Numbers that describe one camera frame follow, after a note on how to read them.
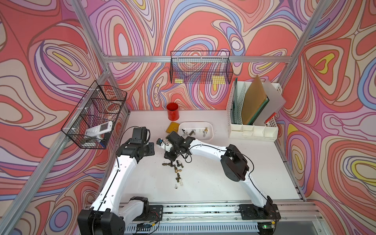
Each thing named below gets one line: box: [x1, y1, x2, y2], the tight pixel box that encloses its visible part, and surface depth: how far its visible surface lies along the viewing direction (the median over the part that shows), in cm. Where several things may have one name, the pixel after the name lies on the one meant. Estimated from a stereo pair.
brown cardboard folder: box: [241, 74, 268, 125], surface depth 98 cm
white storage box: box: [178, 121, 214, 141], surface depth 107 cm
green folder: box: [247, 98, 270, 126], surface depth 93 cm
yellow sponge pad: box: [165, 121, 180, 134], surface depth 110 cm
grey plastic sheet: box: [253, 80, 286, 126], surface depth 92 cm
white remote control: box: [84, 120, 114, 137], surface depth 70 cm
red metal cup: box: [166, 102, 180, 121], surface depth 111 cm
